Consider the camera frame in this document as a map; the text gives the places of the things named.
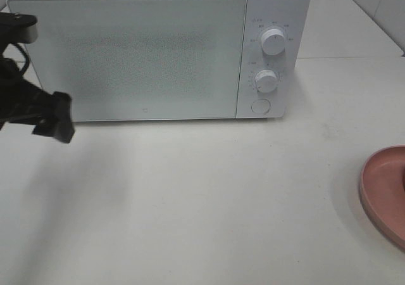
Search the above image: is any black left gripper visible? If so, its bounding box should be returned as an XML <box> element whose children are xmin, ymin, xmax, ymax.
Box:
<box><xmin>1</xmin><ymin>42</ymin><xmax>75</xmax><ymax>144</ymax></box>

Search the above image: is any white microwave door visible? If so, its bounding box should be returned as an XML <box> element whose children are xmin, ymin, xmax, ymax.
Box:
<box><xmin>9</xmin><ymin>0</ymin><xmax>245</xmax><ymax>121</ymax></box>

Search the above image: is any round microwave door button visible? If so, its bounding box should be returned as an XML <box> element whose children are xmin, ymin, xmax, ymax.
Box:
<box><xmin>251</xmin><ymin>99</ymin><xmax>271</xmax><ymax>115</ymax></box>

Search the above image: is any pink round plate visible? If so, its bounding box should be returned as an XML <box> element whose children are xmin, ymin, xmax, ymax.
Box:
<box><xmin>359</xmin><ymin>145</ymin><xmax>404</xmax><ymax>250</ymax></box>

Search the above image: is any white microwave oven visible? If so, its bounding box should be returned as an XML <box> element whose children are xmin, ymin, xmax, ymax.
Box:
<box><xmin>7</xmin><ymin>0</ymin><xmax>310</xmax><ymax>121</ymax></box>

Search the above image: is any lower white microwave knob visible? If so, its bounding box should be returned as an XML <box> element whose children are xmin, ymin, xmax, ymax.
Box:
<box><xmin>254</xmin><ymin>70</ymin><xmax>278</xmax><ymax>94</ymax></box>

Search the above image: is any white microwave knob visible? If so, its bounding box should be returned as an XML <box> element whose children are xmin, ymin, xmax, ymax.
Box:
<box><xmin>254</xmin><ymin>70</ymin><xmax>278</xmax><ymax>94</ymax></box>
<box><xmin>260</xmin><ymin>26</ymin><xmax>287</xmax><ymax>56</ymax></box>

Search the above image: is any upper white microwave knob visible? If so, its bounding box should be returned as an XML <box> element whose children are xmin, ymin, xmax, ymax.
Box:
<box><xmin>260</xmin><ymin>26</ymin><xmax>287</xmax><ymax>56</ymax></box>

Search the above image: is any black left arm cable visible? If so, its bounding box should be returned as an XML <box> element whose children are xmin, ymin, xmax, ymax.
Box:
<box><xmin>9</xmin><ymin>41</ymin><xmax>29</xmax><ymax>77</ymax></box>

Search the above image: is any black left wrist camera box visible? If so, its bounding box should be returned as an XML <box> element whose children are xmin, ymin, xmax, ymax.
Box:
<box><xmin>1</xmin><ymin>12</ymin><xmax>38</xmax><ymax>45</ymax></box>

